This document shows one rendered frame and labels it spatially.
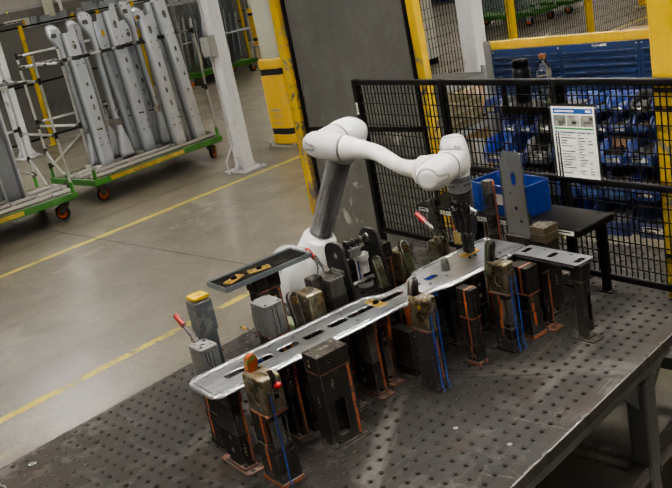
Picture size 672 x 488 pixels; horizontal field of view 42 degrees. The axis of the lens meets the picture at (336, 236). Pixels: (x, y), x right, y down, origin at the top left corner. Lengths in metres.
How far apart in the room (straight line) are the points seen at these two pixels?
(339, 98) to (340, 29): 0.46
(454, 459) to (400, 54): 3.22
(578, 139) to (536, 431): 1.26
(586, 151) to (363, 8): 2.39
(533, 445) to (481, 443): 0.16
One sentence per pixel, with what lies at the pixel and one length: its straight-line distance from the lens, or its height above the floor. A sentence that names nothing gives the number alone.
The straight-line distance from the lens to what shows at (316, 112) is 6.06.
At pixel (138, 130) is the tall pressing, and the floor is 0.58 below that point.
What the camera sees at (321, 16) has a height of 1.79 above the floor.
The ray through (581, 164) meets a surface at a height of 1.21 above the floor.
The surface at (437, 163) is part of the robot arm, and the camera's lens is 3.02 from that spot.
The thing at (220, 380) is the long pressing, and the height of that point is 1.00.
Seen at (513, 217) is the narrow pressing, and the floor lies 1.07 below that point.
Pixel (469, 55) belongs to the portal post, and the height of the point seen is 1.14.
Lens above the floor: 2.16
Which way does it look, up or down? 18 degrees down
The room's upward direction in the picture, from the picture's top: 11 degrees counter-clockwise
